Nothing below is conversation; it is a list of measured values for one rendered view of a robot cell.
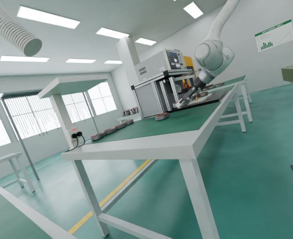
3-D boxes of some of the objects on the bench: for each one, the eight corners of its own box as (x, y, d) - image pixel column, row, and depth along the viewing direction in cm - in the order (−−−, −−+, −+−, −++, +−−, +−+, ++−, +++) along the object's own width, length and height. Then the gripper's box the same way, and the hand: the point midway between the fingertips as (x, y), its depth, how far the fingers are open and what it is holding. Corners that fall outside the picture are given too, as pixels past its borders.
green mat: (221, 101, 107) (221, 101, 107) (198, 129, 59) (198, 129, 59) (131, 122, 164) (131, 122, 164) (82, 144, 117) (82, 144, 117)
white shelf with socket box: (126, 130, 117) (107, 74, 111) (86, 151, 88) (56, 77, 82) (101, 135, 138) (83, 88, 132) (61, 153, 109) (37, 94, 103)
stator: (166, 116, 122) (165, 112, 121) (171, 116, 111) (170, 112, 110) (154, 120, 119) (152, 116, 119) (158, 121, 108) (157, 116, 108)
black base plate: (228, 90, 160) (228, 88, 160) (219, 101, 110) (218, 98, 109) (188, 101, 189) (187, 99, 188) (165, 114, 138) (165, 111, 138)
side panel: (165, 114, 140) (155, 81, 136) (163, 114, 138) (153, 81, 134) (143, 119, 157) (133, 90, 153) (141, 119, 155) (132, 90, 151)
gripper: (204, 85, 82) (178, 112, 94) (209, 83, 102) (187, 105, 113) (194, 76, 83) (169, 104, 95) (201, 76, 103) (179, 98, 114)
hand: (180, 103), depth 103 cm, fingers closed on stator, 11 cm apart
